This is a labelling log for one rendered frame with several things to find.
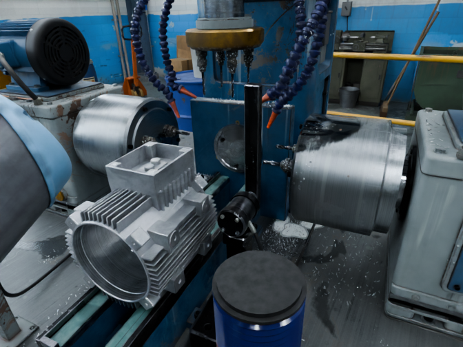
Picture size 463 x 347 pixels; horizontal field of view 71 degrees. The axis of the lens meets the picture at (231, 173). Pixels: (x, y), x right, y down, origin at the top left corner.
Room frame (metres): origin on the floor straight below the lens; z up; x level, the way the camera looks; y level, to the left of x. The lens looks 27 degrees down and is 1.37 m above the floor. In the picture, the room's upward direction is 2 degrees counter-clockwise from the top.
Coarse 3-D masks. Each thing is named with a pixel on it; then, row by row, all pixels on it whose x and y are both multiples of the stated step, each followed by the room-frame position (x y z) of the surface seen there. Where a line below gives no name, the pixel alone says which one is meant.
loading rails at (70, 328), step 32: (224, 192) 0.84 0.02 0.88; (256, 224) 0.74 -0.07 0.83; (224, 256) 0.60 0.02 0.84; (96, 288) 0.43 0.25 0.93; (192, 288) 0.47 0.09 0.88; (64, 320) 0.37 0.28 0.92; (96, 320) 0.38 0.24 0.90; (128, 320) 0.37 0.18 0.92; (160, 320) 0.37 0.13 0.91; (192, 320) 0.44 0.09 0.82
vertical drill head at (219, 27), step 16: (208, 0) 0.77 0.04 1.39; (224, 0) 0.76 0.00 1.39; (240, 0) 0.78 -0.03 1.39; (208, 16) 0.78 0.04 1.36; (224, 16) 0.76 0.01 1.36; (240, 16) 0.78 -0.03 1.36; (192, 32) 0.75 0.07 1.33; (208, 32) 0.72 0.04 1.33; (224, 32) 0.71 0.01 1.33; (240, 32) 0.72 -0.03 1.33; (256, 32) 0.75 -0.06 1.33; (192, 48) 0.77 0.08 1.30; (208, 48) 0.73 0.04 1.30; (224, 48) 0.72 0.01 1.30; (240, 48) 0.73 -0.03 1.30
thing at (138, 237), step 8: (200, 176) 0.54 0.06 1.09; (192, 184) 0.53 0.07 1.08; (200, 184) 0.53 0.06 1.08; (72, 216) 0.42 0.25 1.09; (80, 216) 0.43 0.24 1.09; (72, 224) 0.42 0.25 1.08; (136, 232) 0.38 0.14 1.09; (144, 232) 0.38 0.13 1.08; (128, 240) 0.37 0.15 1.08; (136, 240) 0.37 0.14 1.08; (144, 240) 0.37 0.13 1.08; (136, 248) 0.37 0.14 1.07; (88, 280) 0.42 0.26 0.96; (152, 296) 0.37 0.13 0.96; (160, 296) 0.38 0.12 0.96; (144, 304) 0.37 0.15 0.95; (152, 304) 0.36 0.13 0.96
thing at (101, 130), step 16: (112, 96) 0.90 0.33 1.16; (128, 96) 0.90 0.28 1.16; (80, 112) 0.88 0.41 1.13; (96, 112) 0.84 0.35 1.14; (112, 112) 0.82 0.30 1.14; (128, 112) 0.81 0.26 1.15; (144, 112) 0.83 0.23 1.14; (160, 112) 0.89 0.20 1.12; (80, 128) 0.83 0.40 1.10; (96, 128) 0.81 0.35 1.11; (112, 128) 0.79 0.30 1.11; (128, 128) 0.77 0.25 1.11; (144, 128) 0.82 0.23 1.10; (160, 128) 0.88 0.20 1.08; (176, 128) 0.91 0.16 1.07; (80, 144) 0.82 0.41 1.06; (96, 144) 0.79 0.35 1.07; (112, 144) 0.77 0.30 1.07; (128, 144) 0.76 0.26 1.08; (176, 144) 0.95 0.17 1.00; (96, 160) 0.79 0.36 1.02; (112, 160) 0.77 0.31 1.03
